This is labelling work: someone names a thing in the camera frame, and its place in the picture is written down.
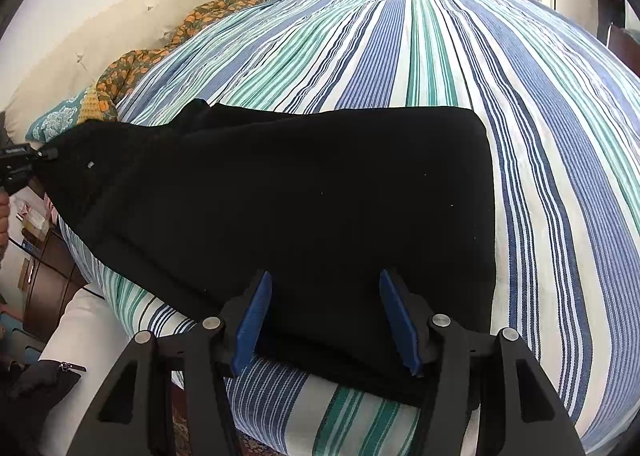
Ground cream padded headboard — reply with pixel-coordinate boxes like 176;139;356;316
2;0;246;142

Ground striped bed blanket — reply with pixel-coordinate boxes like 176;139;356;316
59;0;640;456

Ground black zipper pouch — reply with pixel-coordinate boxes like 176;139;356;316
7;358;87;402

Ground brown wooden nightstand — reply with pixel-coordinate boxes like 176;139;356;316
22;226;88;342

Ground teal floral pillow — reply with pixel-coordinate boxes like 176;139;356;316
26;89;93;144

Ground orange floral cloth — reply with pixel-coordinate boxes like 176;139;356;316
95;0;275;114

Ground black pants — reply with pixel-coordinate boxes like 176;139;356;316
34;98;498;407

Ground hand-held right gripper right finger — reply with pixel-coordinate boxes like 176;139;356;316
378;269;586;456

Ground brown wooden cabinet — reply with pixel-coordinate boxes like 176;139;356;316
606;24;640;82

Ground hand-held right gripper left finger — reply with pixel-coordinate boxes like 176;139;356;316
65;270;275;456

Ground black cable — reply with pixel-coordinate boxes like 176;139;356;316
7;236;106;299

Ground yellow dotted pillow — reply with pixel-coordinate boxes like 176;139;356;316
77;86;121;124

